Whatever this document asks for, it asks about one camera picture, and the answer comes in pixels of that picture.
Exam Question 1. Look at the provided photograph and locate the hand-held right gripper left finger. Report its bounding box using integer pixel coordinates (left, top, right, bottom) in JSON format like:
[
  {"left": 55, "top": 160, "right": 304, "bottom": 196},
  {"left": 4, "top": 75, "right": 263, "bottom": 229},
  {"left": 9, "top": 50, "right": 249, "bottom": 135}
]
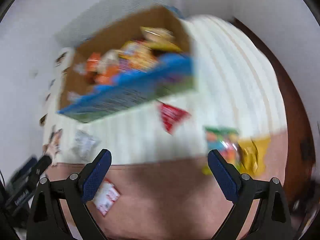
[{"left": 26, "top": 149, "right": 112, "bottom": 240}]

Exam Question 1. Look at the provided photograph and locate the red triangular snack packet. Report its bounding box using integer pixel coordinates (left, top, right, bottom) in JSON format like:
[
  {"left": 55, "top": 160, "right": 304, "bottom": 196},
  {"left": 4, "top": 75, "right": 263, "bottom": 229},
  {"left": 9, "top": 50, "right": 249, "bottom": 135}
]
[{"left": 158, "top": 102, "right": 192, "bottom": 134}]

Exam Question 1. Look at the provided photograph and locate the yellow red instant noodle packet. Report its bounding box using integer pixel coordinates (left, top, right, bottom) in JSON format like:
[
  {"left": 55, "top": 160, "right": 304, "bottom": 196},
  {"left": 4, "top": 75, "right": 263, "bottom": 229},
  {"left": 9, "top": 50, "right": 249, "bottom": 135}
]
[{"left": 119, "top": 40, "right": 161, "bottom": 71}]

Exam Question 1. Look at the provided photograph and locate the yellow foil snack packet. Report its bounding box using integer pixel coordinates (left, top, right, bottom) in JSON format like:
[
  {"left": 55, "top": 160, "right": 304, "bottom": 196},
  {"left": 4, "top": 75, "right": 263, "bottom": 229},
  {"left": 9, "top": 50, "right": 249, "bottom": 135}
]
[{"left": 236, "top": 136, "right": 272, "bottom": 177}]

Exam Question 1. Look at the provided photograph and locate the clear yellow biscuit bag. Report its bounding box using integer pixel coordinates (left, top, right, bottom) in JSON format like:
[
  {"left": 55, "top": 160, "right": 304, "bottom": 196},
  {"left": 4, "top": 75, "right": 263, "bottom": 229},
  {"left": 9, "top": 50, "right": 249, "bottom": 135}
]
[{"left": 140, "top": 26, "right": 183, "bottom": 53}]

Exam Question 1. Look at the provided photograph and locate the orange snack packet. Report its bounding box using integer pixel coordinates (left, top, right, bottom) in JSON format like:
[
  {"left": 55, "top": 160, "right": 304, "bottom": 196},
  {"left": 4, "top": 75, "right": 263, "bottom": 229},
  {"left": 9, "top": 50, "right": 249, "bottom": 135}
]
[
  {"left": 86, "top": 52, "right": 103, "bottom": 76},
  {"left": 96, "top": 67, "right": 123, "bottom": 87}
]

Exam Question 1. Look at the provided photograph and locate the colourful candy ball bag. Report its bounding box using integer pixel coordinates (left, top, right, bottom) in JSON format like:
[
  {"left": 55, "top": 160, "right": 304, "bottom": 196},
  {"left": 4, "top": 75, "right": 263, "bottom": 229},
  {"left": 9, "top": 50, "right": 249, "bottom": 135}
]
[{"left": 202, "top": 126, "right": 241, "bottom": 176}]

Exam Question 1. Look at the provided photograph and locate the white bear print pillow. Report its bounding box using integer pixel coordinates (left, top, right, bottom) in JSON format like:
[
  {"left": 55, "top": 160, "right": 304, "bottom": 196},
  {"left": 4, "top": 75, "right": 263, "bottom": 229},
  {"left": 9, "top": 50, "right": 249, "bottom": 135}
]
[{"left": 37, "top": 47, "right": 75, "bottom": 128}]

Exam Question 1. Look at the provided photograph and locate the cardboard box blue print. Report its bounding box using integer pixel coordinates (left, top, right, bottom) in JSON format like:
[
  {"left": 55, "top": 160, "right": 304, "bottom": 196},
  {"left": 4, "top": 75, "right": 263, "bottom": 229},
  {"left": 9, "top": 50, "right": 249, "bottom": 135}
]
[{"left": 57, "top": 5, "right": 199, "bottom": 123}]

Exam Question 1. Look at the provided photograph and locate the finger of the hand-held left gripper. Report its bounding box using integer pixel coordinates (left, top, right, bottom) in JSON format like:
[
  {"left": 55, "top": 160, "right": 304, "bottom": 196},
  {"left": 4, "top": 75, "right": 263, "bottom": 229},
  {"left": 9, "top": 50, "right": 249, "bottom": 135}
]
[
  {"left": 25, "top": 155, "right": 54, "bottom": 188},
  {"left": 14, "top": 157, "right": 39, "bottom": 181}
]

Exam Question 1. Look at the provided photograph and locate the grey white snack packet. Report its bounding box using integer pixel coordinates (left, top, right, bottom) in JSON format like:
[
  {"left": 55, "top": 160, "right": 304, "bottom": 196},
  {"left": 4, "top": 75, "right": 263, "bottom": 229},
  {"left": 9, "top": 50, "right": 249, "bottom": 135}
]
[{"left": 72, "top": 129, "right": 100, "bottom": 161}]

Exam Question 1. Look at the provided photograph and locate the red white snack packet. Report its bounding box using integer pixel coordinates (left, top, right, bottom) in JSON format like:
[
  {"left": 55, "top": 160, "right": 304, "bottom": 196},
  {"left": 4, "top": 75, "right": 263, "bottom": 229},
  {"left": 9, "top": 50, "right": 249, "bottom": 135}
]
[{"left": 92, "top": 179, "right": 121, "bottom": 217}]

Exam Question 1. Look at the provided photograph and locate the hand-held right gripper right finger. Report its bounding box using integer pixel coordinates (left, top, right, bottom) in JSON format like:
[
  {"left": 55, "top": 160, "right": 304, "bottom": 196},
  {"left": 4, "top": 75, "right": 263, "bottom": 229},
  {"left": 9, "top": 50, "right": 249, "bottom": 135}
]
[{"left": 207, "top": 149, "right": 293, "bottom": 240}]

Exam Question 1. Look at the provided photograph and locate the grey white headboard cushion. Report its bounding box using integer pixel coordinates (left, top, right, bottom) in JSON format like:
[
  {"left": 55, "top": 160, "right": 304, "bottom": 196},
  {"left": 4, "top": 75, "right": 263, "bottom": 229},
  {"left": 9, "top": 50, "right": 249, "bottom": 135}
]
[{"left": 55, "top": 0, "right": 180, "bottom": 46}]

